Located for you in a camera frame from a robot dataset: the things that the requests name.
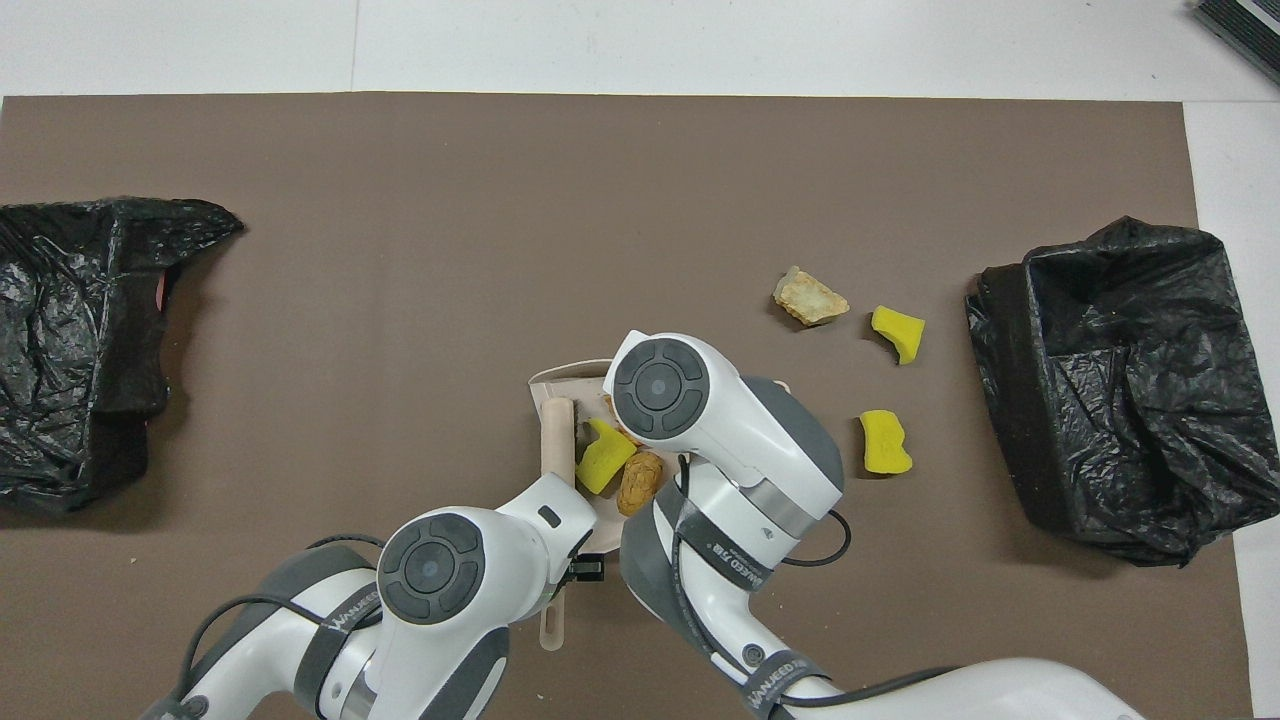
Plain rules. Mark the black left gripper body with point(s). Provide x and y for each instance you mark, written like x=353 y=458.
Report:
x=587 y=568

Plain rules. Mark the orange sponge piece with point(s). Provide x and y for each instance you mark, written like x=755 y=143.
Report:
x=640 y=485

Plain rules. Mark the beige hand brush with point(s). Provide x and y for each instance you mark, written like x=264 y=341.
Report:
x=557 y=440

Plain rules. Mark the beige plastic dustpan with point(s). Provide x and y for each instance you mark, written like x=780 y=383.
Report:
x=575 y=378

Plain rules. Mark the large pale foam chunk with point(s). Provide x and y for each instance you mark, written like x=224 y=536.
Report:
x=810 y=298

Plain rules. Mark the notched yellow sponge piece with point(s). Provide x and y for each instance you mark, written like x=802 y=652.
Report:
x=899 y=332

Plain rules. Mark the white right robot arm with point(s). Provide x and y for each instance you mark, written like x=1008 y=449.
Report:
x=700 y=400

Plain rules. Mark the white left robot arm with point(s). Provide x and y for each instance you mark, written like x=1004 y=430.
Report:
x=430 y=570

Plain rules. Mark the black bag lined bin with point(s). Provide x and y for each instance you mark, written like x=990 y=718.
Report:
x=1180 y=400
x=60 y=350

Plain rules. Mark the brown table mat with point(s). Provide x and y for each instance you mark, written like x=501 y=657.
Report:
x=400 y=250

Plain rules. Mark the dark ribbed panel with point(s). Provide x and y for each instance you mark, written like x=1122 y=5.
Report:
x=1245 y=30

